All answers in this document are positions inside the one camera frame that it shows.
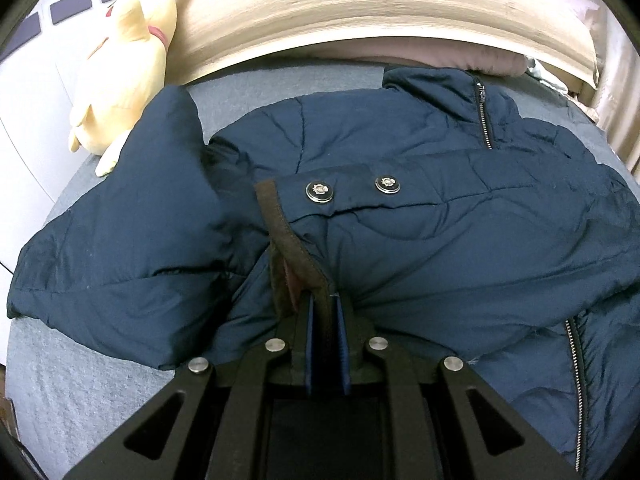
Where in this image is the beige curtain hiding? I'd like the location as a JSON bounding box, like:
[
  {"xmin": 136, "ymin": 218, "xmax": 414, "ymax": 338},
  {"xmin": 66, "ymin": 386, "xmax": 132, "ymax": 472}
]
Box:
[{"xmin": 570, "ymin": 0, "xmax": 639, "ymax": 178}]

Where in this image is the pink pillow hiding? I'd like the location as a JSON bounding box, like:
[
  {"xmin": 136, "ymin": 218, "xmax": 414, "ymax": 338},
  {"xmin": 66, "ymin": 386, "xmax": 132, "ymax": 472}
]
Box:
[{"xmin": 292, "ymin": 37, "xmax": 528, "ymax": 77}]

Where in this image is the white crumpled cloth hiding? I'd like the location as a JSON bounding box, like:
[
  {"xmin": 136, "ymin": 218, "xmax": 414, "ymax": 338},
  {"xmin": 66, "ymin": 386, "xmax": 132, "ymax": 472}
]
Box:
[{"xmin": 526, "ymin": 58, "xmax": 568, "ymax": 96}]

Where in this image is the white wardrobe with purple panels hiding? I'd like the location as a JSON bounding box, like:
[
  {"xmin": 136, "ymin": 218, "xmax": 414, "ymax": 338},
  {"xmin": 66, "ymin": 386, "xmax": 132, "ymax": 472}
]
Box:
[{"xmin": 1, "ymin": 0, "xmax": 106, "ymax": 270}]

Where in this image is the yellow Pikachu plush toy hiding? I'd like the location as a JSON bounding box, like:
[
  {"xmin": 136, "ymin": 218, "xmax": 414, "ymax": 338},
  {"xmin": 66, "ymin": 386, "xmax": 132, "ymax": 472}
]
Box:
[{"xmin": 70, "ymin": 0, "xmax": 178, "ymax": 178}]

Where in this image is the navy blue puffer jacket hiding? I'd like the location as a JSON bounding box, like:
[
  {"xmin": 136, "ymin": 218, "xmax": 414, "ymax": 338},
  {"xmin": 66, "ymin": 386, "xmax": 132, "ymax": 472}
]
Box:
[{"xmin": 6, "ymin": 65, "xmax": 640, "ymax": 480}]

